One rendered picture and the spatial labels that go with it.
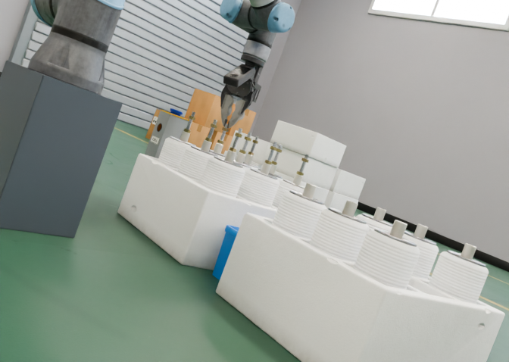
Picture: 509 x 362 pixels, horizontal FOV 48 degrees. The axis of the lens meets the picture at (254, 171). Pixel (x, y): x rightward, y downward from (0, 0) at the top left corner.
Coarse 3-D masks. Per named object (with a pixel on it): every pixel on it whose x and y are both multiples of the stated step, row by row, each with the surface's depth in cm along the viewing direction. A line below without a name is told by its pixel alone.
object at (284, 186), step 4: (280, 180) 154; (280, 184) 152; (284, 184) 151; (288, 184) 151; (280, 188) 152; (284, 188) 151; (288, 188) 150; (292, 188) 150; (296, 188) 150; (300, 188) 151; (276, 192) 153; (280, 192) 151; (284, 192) 151; (300, 192) 150; (276, 196) 152; (280, 196) 151; (276, 200) 152; (280, 200) 151; (272, 204) 153; (276, 204) 151
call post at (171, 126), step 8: (160, 112) 175; (160, 120) 173; (168, 120) 170; (176, 120) 171; (184, 120) 173; (168, 128) 170; (176, 128) 172; (184, 128) 173; (152, 136) 174; (160, 136) 171; (168, 136) 171; (176, 136) 173; (152, 144) 173; (160, 144) 170; (152, 152) 172; (160, 152) 171
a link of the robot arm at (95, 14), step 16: (64, 0) 113; (80, 0) 111; (96, 0) 112; (112, 0) 113; (64, 16) 112; (80, 16) 111; (96, 16) 112; (112, 16) 115; (80, 32) 112; (96, 32) 113; (112, 32) 117
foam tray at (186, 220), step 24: (144, 168) 155; (168, 168) 147; (144, 192) 152; (168, 192) 143; (192, 192) 134; (216, 192) 133; (144, 216) 149; (168, 216) 140; (192, 216) 132; (216, 216) 133; (240, 216) 137; (264, 216) 141; (168, 240) 137; (192, 240) 130; (216, 240) 134; (192, 264) 132
